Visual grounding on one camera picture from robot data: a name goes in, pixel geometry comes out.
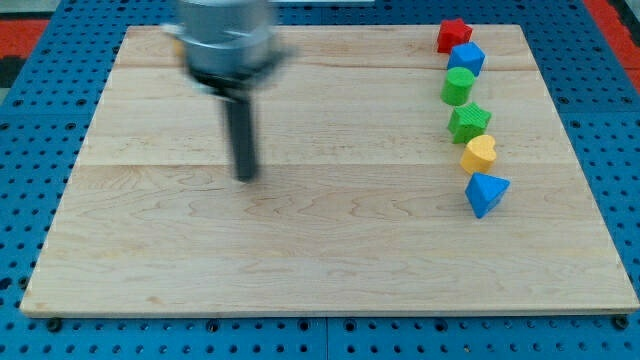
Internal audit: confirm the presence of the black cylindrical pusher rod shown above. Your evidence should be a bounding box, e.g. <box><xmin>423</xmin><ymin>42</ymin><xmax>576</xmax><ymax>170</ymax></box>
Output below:
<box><xmin>224</xmin><ymin>95</ymin><xmax>258</xmax><ymax>182</ymax></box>

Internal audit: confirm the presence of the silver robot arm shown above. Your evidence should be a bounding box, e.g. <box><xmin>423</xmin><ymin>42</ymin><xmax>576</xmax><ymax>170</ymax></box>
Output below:
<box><xmin>171</xmin><ymin>0</ymin><xmax>292</xmax><ymax>182</ymax></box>

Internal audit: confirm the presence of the yellow block behind arm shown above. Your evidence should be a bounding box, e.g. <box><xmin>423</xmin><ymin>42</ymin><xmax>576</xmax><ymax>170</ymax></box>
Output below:
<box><xmin>172</xmin><ymin>39</ymin><xmax>184</xmax><ymax>57</ymax></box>

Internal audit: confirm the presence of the blue triangle block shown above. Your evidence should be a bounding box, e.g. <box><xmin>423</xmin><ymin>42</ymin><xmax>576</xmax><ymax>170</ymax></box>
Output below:
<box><xmin>465</xmin><ymin>172</ymin><xmax>511</xmax><ymax>219</ymax></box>

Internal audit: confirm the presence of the wooden board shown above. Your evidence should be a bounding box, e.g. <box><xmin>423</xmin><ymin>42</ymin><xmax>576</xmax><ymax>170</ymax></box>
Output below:
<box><xmin>20</xmin><ymin>25</ymin><xmax>639</xmax><ymax>318</ymax></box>

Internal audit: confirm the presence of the green cylinder block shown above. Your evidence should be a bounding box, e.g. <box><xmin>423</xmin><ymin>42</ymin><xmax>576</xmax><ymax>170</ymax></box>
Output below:
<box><xmin>440</xmin><ymin>67</ymin><xmax>475</xmax><ymax>106</ymax></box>

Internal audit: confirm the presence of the green star block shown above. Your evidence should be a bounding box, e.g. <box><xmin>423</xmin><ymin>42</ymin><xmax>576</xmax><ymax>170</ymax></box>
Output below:
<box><xmin>447</xmin><ymin>102</ymin><xmax>492</xmax><ymax>144</ymax></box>

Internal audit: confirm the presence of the red star block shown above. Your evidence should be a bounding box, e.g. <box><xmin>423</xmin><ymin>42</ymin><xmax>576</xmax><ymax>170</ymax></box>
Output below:
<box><xmin>437</xmin><ymin>18</ymin><xmax>473</xmax><ymax>54</ymax></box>

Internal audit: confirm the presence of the blue hexagon block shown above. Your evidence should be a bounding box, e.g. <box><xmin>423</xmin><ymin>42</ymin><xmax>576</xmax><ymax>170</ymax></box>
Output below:
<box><xmin>446</xmin><ymin>42</ymin><xmax>486</xmax><ymax>77</ymax></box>

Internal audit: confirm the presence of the yellow heart block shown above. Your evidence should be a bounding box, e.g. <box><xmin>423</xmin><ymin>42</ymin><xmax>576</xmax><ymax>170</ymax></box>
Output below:
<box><xmin>460</xmin><ymin>135</ymin><xmax>497</xmax><ymax>174</ymax></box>

